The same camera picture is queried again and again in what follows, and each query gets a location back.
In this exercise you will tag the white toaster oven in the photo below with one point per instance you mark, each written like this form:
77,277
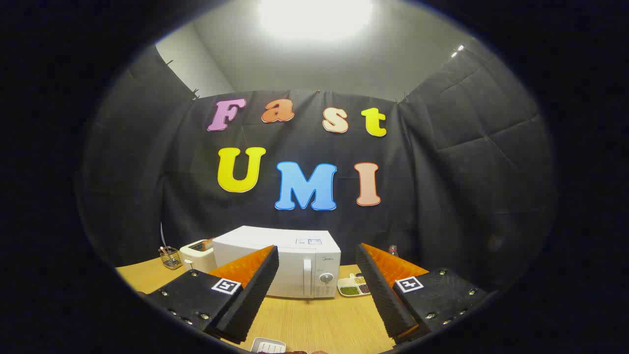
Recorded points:
295,268

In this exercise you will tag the clear plastic bottle red cap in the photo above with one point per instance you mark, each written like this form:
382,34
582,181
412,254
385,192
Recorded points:
393,251

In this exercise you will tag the white divided dish of beans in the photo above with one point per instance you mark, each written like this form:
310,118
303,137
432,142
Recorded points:
350,290

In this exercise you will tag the cream pop-up toaster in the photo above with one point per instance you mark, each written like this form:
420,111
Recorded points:
196,255

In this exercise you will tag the red sausage strip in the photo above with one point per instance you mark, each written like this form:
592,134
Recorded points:
304,352

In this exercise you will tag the black backdrop cloth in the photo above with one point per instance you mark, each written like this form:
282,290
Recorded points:
442,187

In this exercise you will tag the toast slice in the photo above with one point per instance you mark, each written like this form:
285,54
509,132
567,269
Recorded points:
209,243

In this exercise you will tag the small white rectangular dish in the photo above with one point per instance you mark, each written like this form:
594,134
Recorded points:
268,345

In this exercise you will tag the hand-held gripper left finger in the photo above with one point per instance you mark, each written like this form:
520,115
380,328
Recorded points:
255,290

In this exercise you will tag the ceiling light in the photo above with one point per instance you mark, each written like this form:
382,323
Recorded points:
314,17

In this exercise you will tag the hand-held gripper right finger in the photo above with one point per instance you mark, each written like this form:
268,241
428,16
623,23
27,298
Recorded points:
381,290

